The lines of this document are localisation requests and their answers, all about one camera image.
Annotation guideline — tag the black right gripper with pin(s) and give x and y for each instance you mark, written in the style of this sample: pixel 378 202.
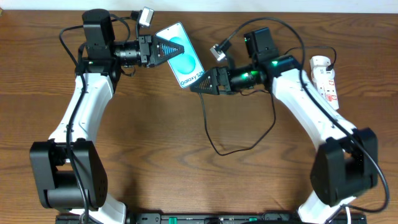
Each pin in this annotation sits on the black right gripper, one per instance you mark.
pixel 216 74

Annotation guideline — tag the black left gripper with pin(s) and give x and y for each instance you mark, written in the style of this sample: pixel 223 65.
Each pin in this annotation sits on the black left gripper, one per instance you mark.
pixel 145 50

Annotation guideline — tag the white USB charger adapter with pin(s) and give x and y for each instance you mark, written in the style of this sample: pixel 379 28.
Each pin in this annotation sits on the white USB charger adapter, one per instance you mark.
pixel 321 74

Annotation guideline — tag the blue Galaxy smartphone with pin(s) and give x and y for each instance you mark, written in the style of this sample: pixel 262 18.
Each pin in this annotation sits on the blue Galaxy smartphone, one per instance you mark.
pixel 186 67

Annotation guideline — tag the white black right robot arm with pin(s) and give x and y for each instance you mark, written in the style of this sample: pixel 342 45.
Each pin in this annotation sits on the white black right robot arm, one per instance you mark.
pixel 345 163

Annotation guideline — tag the white power strip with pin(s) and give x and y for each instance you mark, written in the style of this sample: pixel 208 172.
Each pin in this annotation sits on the white power strip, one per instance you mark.
pixel 326 89

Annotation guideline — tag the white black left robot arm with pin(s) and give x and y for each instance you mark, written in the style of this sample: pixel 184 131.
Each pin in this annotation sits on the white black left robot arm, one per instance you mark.
pixel 67 169

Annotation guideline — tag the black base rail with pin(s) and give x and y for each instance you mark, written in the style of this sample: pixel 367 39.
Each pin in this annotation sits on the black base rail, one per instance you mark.
pixel 270 217

